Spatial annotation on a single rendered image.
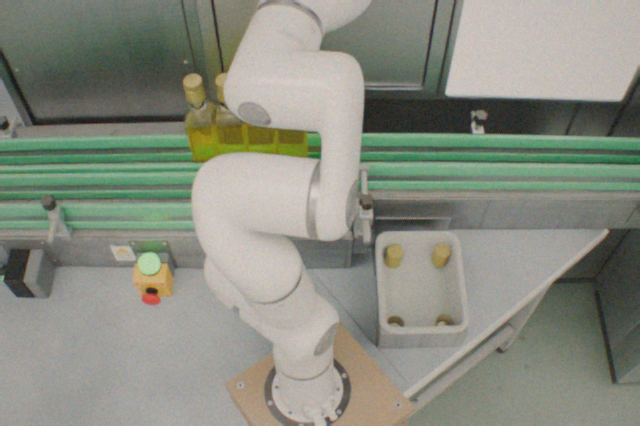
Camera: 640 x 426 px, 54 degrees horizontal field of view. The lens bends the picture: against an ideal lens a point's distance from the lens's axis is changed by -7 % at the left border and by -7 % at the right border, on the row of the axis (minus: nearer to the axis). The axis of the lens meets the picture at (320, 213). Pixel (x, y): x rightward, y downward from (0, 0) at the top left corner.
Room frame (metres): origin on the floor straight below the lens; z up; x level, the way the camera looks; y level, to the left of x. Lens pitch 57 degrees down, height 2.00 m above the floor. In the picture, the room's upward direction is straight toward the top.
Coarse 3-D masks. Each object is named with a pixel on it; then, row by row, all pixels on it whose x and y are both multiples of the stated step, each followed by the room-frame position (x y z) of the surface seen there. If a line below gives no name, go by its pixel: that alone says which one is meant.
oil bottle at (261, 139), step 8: (248, 128) 0.80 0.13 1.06; (256, 128) 0.80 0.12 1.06; (264, 128) 0.80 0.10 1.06; (272, 128) 0.80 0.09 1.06; (248, 136) 0.80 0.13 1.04; (256, 136) 0.80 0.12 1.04; (264, 136) 0.80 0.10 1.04; (272, 136) 0.80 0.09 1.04; (248, 144) 0.80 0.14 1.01; (256, 144) 0.80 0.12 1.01; (264, 144) 0.80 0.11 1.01; (272, 144) 0.80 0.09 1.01; (256, 152) 0.79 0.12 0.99; (264, 152) 0.80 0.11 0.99; (272, 152) 0.80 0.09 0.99
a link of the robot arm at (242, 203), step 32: (224, 160) 0.43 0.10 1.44; (256, 160) 0.43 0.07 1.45; (288, 160) 0.42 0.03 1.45; (192, 192) 0.40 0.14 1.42; (224, 192) 0.39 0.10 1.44; (256, 192) 0.39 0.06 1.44; (288, 192) 0.38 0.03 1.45; (224, 224) 0.37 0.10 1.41; (256, 224) 0.37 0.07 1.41; (288, 224) 0.36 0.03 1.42; (224, 256) 0.35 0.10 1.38; (256, 256) 0.36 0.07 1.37; (288, 256) 0.37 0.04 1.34; (256, 288) 0.33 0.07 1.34; (288, 288) 0.34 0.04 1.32
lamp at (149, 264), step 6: (144, 258) 0.64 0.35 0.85; (150, 258) 0.64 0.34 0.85; (156, 258) 0.64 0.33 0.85; (138, 264) 0.63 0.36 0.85; (144, 264) 0.62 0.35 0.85; (150, 264) 0.62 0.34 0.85; (156, 264) 0.63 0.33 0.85; (144, 270) 0.61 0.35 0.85; (150, 270) 0.61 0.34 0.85; (156, 270) 0.62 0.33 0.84; (150, 276) 0.61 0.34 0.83
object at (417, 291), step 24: (384, 240) 0.69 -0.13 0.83; (408, 240) 0.70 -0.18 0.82; (432, 240) 0.70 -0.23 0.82; (456, 240) 0.69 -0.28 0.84; (384, 264) 0.67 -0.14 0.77; (408, 264) 0.67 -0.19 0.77; (432, 264) 0.67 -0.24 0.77; (456, 264) 0.63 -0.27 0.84; (384, 288) 0.61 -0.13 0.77; (408, 288) 0.61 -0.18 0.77; (432, 288) 0.61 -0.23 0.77; (456, 288) 0.59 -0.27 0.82; (384, 312) 0.53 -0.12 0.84; (408, 312) 0.56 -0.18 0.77; (432, 312) 0.56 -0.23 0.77; (456, 312) 0.54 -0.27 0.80
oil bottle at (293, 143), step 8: (280, 128) 0.79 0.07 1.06; (280, 136) 0.79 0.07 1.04; (288, 136) 0.79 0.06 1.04; (296, 136) 0.79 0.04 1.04; (304, 136) 0.79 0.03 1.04; (280, 144) 0.79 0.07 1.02; (288, 144) 0.79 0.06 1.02; (296, 144) 0.79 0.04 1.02; (304, 144) 0.79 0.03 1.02; (280, 152) 0.79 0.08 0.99; (288, 152) 0.79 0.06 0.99; (296, 152) 0.79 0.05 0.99; (304, 152) 0.79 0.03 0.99
